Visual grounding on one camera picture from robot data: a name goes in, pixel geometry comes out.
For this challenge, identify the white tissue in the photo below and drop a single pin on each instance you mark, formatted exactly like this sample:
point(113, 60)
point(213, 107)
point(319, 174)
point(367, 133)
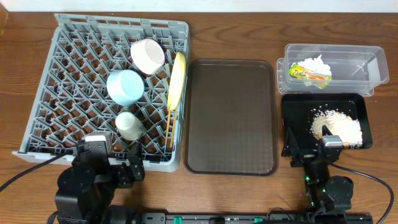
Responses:
point(316, 65)

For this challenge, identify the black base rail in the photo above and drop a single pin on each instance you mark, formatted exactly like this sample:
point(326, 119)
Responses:
point(272, 217)

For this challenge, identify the pink bowl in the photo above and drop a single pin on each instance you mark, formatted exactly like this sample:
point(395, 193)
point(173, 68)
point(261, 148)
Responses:
point(147, 55)

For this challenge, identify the rice food scraps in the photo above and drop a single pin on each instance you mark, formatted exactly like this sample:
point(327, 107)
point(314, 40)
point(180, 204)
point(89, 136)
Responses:
point(340, 124)

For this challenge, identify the brown serving tray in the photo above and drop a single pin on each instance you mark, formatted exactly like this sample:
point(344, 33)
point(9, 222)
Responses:
point(231, 118)

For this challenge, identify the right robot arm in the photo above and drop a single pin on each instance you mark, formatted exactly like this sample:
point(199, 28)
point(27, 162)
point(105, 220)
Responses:
point(330, 196)

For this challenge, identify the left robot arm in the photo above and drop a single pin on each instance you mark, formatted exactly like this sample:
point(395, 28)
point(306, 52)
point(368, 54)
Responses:
point(86, 189)

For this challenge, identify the yellow plate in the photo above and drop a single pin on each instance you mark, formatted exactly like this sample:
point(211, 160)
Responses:
point(177, 80)

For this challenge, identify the grey dishwasher rack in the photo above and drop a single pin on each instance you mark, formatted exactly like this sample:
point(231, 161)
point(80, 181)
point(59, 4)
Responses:
point(72, 100)

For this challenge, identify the light blue bowl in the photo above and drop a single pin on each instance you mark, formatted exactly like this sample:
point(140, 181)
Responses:
point(125, 87)

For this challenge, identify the wooden chopstick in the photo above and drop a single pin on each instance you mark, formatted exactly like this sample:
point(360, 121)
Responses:
point(167, 127)
point(173, 128)

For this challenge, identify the white cup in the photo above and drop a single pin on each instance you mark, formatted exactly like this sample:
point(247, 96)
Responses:
point(129, 126)

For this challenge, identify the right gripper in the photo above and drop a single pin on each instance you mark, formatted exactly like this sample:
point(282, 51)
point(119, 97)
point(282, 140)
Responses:
point(308, 156)

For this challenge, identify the black waste tray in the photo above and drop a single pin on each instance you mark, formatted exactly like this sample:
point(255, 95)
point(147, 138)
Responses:
point(299, 110)

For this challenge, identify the green snack wrapper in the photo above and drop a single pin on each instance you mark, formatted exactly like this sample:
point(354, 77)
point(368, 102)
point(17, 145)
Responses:
point(309, 77)

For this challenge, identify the clear plastic bin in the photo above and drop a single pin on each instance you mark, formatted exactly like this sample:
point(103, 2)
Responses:
point(354, 68)

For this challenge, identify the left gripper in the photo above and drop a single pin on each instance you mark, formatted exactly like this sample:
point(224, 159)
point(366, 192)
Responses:
point(123, 168)

